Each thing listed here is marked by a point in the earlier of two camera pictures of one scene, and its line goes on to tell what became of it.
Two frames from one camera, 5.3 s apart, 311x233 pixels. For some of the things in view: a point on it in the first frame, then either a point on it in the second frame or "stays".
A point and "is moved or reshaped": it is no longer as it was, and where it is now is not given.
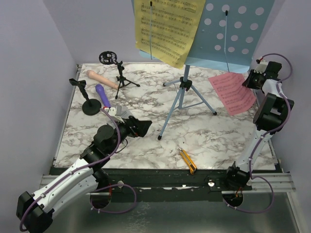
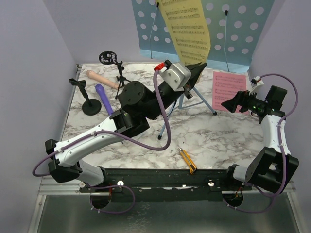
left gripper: (136, 127) → (196, 70)
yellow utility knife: (189, 160) stays
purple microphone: (100, 89) stays
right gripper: (251, 80) → (244, 102)
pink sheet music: (237, 97) is moved or reshaped
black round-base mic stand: (91, 107) stays
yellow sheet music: (164, 29) is moved or reshaped
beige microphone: (101, 79) stays
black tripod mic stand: (108, 57) stays
